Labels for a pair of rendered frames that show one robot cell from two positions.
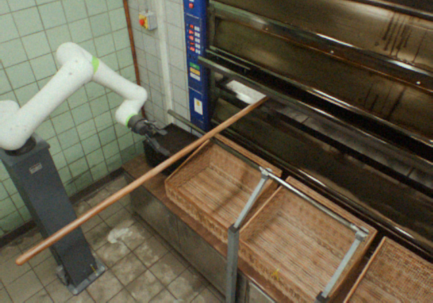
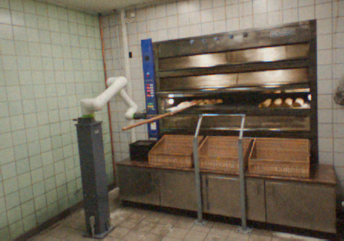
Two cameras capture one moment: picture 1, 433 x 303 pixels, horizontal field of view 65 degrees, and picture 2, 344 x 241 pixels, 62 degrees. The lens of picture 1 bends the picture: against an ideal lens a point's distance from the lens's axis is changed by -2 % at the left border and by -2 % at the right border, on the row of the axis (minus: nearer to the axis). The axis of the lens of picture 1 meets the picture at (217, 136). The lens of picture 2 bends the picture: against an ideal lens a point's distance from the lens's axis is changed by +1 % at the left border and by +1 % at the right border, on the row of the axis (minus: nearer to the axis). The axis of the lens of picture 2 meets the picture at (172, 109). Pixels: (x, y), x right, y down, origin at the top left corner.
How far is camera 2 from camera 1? 2.20 m
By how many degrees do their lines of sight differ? 37
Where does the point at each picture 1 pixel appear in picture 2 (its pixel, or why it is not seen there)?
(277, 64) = (190, 84)
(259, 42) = (181, 80)
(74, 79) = (122, 82)
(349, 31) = (214, 61)
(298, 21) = (196, 65)
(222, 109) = (167, 121)
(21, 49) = (66, 101)
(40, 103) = (110, 90)
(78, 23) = (88, 94)
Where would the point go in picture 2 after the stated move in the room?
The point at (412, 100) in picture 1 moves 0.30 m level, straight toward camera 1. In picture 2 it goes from (241, 76) to (240, 76)
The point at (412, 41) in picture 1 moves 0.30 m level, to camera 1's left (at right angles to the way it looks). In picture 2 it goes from (234, 57) to (210, 57)
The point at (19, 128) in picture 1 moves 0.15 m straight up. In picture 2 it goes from (103, 99) to (101, 84)
